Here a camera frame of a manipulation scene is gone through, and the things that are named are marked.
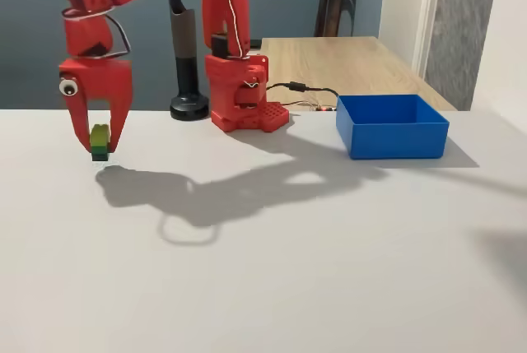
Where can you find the black lamp stand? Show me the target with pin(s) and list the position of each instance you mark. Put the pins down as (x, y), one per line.
(185, 40)

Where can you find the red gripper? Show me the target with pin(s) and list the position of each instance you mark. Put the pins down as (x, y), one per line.
(98, 80)

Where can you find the red robot arm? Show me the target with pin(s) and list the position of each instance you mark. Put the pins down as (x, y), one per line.
(218, 7)

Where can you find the blue plastic bin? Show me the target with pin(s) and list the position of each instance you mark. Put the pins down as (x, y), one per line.
(391, 135)

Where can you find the white googly eye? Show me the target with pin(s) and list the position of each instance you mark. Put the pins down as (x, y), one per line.
(68, 86)

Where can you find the green lego brick stack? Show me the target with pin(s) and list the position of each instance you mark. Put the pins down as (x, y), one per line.
(100, 141)

